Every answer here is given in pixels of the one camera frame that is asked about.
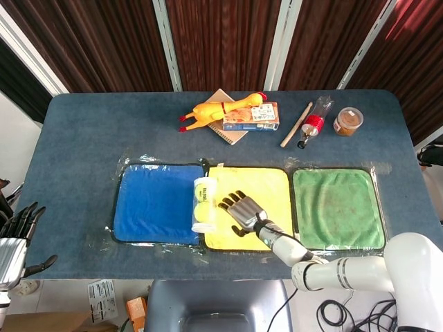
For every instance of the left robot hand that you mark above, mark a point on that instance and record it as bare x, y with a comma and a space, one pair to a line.
12, 249

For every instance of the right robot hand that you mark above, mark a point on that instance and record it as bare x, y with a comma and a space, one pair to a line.
242, 212

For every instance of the tennis ball tube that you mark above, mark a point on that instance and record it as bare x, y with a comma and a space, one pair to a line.
204, 204

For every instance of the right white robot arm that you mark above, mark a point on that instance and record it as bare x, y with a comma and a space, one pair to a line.
346, 266

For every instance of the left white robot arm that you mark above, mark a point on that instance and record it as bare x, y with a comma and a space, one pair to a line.
3, 307

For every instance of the yellow cloth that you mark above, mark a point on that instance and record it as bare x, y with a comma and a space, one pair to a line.
256, 183

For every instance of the blue cloth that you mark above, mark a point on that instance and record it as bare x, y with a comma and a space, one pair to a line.
157, 204

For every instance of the green cloth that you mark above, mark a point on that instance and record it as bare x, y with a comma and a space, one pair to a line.
337, 209

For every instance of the round jar of brown powder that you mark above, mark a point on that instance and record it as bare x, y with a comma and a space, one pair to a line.
348, 121

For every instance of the white power strip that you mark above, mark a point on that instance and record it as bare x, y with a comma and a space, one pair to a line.
28, 287

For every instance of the spiral notebook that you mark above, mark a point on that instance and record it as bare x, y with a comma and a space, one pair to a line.
232, 135

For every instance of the brown cardboard box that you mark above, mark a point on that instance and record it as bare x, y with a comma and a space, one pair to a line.
52, 322

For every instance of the printed food box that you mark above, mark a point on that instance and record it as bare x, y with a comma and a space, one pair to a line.
252, 117

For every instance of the grey chair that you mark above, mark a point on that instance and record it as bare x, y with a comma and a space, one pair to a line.
216, 306

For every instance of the wooden stick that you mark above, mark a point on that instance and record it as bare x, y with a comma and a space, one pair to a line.
296, 125

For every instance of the white printed paper sheet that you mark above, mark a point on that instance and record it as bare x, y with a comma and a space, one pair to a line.
101, 300

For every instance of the yellow rubber chicken toy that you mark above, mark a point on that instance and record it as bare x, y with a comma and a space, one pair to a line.
211, 112

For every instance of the clear bottle with red label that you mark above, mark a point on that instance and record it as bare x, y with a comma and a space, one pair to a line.
313, 121

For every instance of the orange box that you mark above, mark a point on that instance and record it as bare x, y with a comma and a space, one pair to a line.
136, 311

